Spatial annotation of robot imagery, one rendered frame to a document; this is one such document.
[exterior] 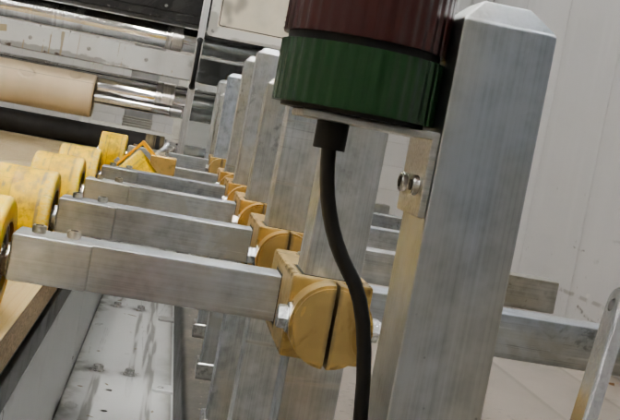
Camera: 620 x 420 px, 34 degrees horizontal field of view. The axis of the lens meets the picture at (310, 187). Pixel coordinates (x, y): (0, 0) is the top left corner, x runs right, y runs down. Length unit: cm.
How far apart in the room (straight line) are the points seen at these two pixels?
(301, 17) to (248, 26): 254
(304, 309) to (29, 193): 36
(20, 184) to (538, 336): 45
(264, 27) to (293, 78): 255
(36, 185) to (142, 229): 10
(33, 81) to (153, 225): 206
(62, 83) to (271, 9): 63
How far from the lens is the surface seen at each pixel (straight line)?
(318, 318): 58
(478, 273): 36
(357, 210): 61
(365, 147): 60
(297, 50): 35
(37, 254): 65
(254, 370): 88
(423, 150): 36
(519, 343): 69
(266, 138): 110
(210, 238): 89
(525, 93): 37
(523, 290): 96
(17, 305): 73
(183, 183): 139
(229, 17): 289
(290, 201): 85
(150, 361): 177
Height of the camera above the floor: 105
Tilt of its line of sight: 3 degrees down
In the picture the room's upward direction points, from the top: 11 degrees clockwise
